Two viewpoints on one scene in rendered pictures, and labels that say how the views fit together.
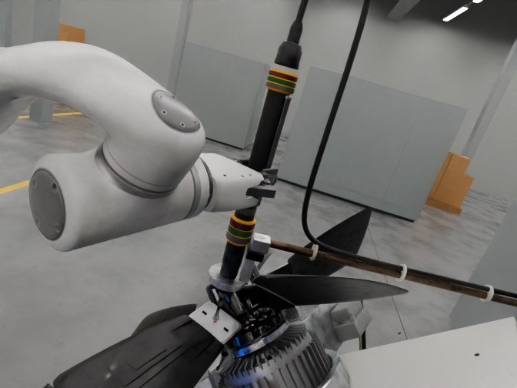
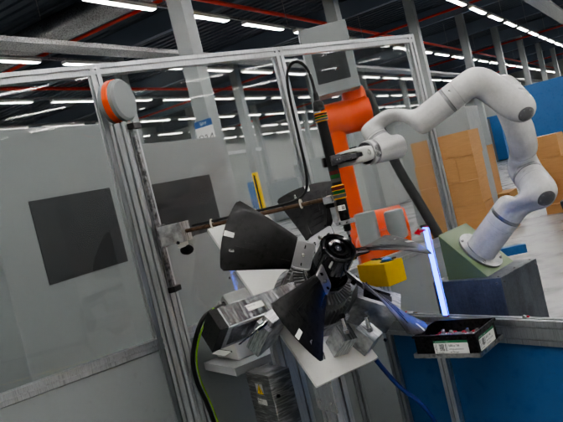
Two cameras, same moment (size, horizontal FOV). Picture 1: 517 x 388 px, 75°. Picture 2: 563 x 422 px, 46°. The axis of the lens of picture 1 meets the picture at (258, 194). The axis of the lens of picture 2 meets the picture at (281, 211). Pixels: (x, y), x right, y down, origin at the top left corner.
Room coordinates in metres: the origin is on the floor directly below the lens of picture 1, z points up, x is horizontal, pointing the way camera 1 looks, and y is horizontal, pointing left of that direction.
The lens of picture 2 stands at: (2.54, 0.78, 1.45)
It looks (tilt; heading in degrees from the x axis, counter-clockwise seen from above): 2 degrees down; 206
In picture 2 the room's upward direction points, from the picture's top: 14 degrees counter-clockwise
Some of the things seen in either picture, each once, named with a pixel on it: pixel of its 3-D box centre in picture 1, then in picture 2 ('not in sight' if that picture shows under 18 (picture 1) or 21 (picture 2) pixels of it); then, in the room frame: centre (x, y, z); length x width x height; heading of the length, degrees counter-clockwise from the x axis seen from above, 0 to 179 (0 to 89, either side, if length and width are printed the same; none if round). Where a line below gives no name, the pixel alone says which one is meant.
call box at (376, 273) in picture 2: not in sight; (381, 274); (0.06, -0.07, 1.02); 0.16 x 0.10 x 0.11; 60
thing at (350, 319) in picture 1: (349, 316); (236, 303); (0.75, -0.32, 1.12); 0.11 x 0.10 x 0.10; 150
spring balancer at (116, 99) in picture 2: not in sight; (117, 101); (0.59, -0.70, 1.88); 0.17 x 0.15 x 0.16; 150
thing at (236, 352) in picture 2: not in sight; (235, 341); (0.40, -0.59, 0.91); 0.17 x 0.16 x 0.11; 60
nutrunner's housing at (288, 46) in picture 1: (255, 174); (331, 162); (0.52, 0.01, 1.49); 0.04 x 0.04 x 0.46
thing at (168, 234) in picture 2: not in sight; (173, 234); (0.58, -0.61, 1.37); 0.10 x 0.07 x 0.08; 95
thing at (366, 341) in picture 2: not in sight; (364, 337); (0.55, 0.00, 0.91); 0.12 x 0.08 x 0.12; 60
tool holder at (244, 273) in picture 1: (238, 257); (339, 209); (0.52, 0.00, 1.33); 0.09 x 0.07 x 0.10; 95
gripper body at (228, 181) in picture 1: (212, 179); (355, 155); (0.43, 0.06, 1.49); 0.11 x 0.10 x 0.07; 151
